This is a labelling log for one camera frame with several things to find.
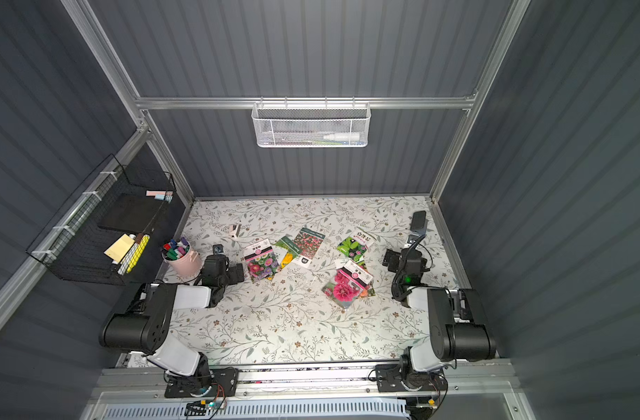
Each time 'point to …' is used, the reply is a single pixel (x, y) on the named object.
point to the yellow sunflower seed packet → (284, 243)
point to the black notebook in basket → (131, 213)
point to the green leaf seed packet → (356, 246)
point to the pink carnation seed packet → (344, 295)
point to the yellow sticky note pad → (120, 248)
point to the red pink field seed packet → (309, 242)
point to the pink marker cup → (185, 262)
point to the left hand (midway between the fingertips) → (229, 270)
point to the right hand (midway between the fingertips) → (404, 252)
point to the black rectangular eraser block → (419, 220)
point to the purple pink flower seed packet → (261, 260)
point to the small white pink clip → (234, 230)
